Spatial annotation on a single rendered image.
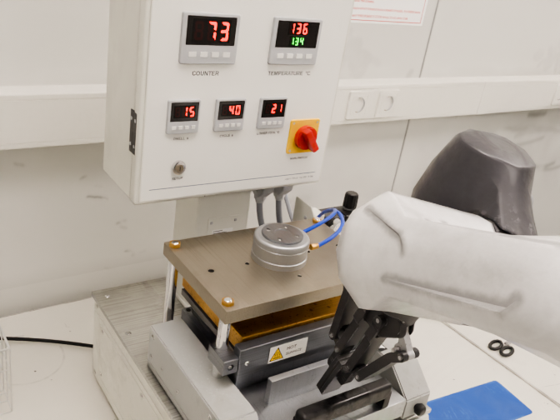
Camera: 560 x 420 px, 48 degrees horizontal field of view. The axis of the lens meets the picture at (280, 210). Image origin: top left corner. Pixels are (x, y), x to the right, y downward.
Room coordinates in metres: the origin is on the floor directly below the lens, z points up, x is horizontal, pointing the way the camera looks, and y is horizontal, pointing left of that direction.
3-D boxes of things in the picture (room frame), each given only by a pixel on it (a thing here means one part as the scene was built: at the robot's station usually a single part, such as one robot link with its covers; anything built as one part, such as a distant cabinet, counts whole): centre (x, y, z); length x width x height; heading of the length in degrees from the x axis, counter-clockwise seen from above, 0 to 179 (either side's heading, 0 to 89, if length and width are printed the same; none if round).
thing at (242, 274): (0.82, -0.01, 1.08); 0.31 x 0.24 x 0.13; 128
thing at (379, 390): (0.63, -0.12, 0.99); 0.15 x 0.02 x 0.04; 128
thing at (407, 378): (0.81, -0.17, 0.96); 0.26 x 0.05 x 0.07; 38
